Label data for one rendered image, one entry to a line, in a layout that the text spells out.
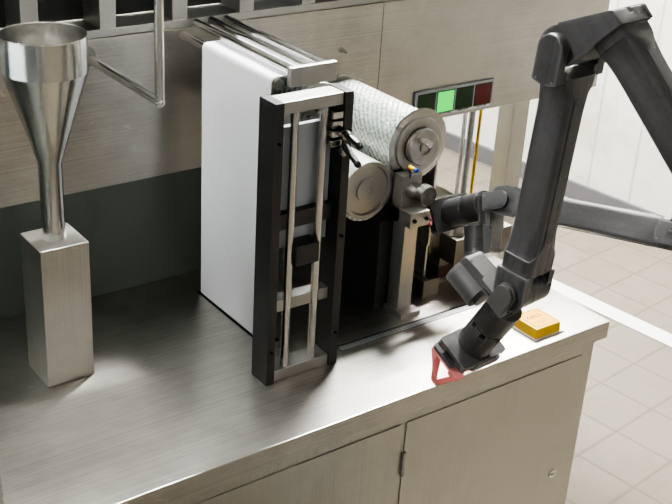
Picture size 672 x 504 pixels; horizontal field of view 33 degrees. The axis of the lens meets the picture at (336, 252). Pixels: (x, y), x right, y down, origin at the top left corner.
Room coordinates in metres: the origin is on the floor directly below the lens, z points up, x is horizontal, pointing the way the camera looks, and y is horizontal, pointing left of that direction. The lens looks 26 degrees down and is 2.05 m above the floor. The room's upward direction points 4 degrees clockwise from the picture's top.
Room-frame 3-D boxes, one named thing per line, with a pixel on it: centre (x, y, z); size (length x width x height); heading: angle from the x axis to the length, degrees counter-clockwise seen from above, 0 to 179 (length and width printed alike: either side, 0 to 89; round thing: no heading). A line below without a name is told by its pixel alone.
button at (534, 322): (2.05, -0.42, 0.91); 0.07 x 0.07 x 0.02; 38
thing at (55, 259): (1.79, 0.49, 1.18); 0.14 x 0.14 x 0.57
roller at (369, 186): (2.17, 0.02, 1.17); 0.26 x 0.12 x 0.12; 38
